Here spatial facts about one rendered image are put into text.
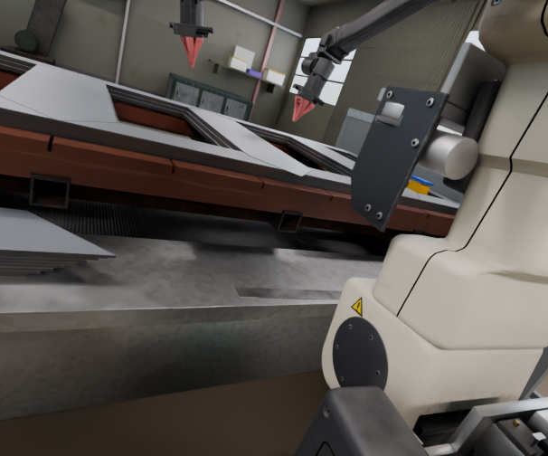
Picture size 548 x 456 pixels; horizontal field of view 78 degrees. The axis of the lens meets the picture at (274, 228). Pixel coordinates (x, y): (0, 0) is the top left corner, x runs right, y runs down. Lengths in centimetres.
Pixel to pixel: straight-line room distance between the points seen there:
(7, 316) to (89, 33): 888
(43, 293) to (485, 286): 50
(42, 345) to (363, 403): 56
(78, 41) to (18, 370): 875
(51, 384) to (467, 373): 70
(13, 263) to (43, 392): 35
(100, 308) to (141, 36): 883
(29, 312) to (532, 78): 58
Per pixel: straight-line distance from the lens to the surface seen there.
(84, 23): 927
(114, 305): 50
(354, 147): 185
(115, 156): 61
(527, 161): 40
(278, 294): 61
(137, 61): 921
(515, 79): 44
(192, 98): 754
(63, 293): 52
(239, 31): 951
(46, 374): 80
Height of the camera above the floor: 99
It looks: 20 degrees down
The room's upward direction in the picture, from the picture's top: 19 degrees clockwise
